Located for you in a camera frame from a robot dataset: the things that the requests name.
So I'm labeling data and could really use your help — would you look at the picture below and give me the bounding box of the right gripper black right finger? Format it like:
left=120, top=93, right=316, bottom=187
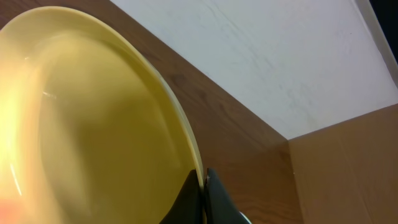
left=204, top=168, right=251, bottom=224

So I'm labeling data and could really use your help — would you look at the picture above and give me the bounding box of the yellow plate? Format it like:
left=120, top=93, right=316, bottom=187
left=1, top=6, right=203, bottom=223

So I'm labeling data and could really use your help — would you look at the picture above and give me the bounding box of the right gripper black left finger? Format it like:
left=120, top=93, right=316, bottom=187
left=160, top=170, right=203, bottom=224

